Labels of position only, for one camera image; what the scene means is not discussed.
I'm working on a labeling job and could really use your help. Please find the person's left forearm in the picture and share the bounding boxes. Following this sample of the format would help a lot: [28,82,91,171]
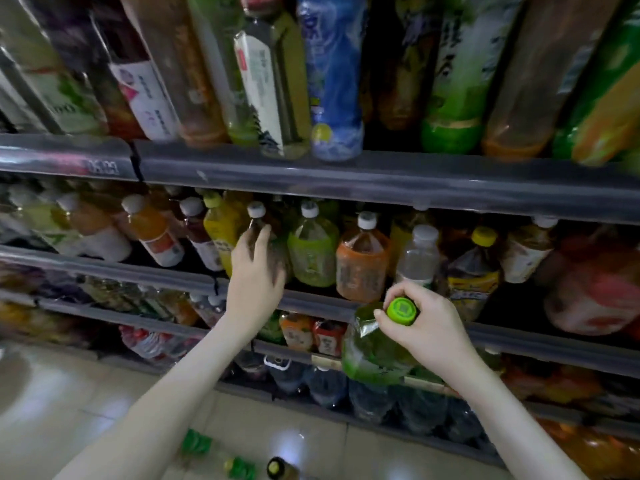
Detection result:
[55,325,266,480]

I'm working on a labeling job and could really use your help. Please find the green tea bottle green cap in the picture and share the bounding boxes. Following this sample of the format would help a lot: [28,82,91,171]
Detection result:
[340,295,419,388]

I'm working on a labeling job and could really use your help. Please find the person's right hand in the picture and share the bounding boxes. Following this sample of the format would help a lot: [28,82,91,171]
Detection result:
[373,279,481,381]

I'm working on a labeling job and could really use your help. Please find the person's right forearm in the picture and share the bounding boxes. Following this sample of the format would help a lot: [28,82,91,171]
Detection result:
[445,355,591,480]

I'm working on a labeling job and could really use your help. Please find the drinks shelf unit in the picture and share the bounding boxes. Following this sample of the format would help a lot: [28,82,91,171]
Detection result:
[0,0,640,471]

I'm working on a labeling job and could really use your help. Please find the person's left hand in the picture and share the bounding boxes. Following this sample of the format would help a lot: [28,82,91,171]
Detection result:
[222,225,289,341]

